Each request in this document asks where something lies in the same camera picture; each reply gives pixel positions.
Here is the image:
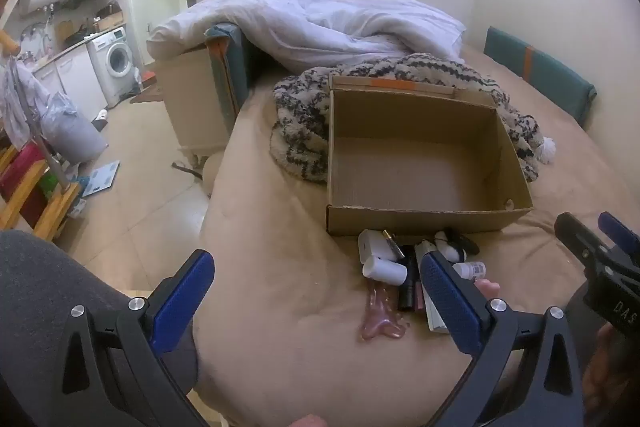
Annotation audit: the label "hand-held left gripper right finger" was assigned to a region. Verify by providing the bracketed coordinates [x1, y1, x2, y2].
[419, 251, 586, 427]

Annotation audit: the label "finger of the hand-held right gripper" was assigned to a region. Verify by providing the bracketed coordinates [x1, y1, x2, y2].
[555, 212, 613, 275]
[597, 212, 640, 268]

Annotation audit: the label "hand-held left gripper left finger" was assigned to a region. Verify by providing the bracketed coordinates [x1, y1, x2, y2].
[62, 249, 216, 427]

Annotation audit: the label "long white box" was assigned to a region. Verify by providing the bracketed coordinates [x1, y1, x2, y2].
[414, 241, 451, 334]

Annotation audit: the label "small white labelled bottle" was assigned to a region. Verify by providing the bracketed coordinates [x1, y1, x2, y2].
[452, 261, 487, 280]

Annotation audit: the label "white pill bottle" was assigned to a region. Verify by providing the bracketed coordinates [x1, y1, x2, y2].
[362, 255, 408, 286]

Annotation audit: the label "pink translucent hair comb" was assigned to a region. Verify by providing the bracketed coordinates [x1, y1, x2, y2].
[359, 279, 408, 342]

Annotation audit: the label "white charger plug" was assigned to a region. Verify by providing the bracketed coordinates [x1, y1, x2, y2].
[357, 229, 401, 264]

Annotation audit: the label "cardboard box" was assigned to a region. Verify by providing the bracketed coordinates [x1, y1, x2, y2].
[326, 74, 534, 237]

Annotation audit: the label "person's right hand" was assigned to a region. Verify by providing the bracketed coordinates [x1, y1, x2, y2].
[582, 322, 640, 408]

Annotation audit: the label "white and black device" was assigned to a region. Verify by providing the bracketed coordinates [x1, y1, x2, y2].
[434, 231, 480, 264]

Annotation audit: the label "bathroom scale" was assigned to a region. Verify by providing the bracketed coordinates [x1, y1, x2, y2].
[81, 160, 121, 198]

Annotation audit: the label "yellow wooden shelf rack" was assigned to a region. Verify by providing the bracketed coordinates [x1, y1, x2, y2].
[0, 142, 83, 243]

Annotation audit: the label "teal cushion with orange stripe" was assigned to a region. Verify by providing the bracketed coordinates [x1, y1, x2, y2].
[484, 26, 597, 128]
[205, 23, 261, 128]

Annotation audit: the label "beige bedside cabinet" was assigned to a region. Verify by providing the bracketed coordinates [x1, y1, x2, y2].
[157, 47, 236, 152]

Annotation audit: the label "grey laundry bag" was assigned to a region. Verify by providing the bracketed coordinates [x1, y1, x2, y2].
[40, 92, 108, 162]

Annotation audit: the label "brown doormat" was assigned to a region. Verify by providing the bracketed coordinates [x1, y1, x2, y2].
[131, 86, 166, 105]

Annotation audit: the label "black and white knitted blanket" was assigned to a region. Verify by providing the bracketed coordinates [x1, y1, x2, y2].
[270, 53, 557, 184]

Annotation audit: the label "white washing machine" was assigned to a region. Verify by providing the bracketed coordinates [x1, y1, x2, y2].
[87, 27, 136, 108]

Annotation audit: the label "white kitchen counter cabinet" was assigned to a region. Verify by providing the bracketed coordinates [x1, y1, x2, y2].
[32, 44, 108, 118]

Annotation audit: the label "hanging white clothes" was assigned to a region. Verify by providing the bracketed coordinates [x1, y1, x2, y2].
[0, 57, 51, 148]

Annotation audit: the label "white duvet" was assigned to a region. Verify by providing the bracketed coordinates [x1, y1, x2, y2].
[146, 0, 467, 72]

